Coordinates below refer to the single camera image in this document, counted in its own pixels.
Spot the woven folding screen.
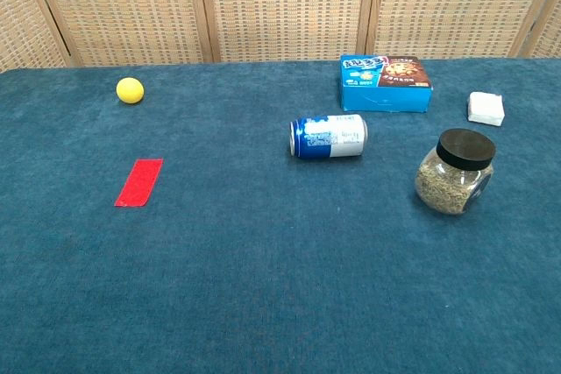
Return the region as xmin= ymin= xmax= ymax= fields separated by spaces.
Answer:
xmin=0 ymin=0 xmax=561 ymax=74

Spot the yellow ball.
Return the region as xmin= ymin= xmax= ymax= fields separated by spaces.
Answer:
xmin=116 ymin=77 xmax=146 ymax=106

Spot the blue table cloth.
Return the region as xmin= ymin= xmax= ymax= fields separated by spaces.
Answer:
xmin=0 ymin=56 xmax=561 ymax=374

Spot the red rectangle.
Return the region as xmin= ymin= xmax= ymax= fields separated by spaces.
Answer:
xmin=114 ymin=158 xmax=164 ymax=208

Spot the white tissue pack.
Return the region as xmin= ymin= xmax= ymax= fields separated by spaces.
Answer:
xmin=466 ymin=91 xmax=507 ymax=125

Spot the blue cookie box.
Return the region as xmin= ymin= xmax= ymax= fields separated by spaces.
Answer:
xmin=339 ymin=54 xmax=435 ymax=114

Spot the glass jar with black lid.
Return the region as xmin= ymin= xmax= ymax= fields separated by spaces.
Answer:
xmin=414 ymin=128 xmax=497 ymax=216

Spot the blue and white can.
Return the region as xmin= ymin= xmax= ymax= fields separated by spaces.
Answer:
xmin=288 ymin=113 xmax=369 ymax=159

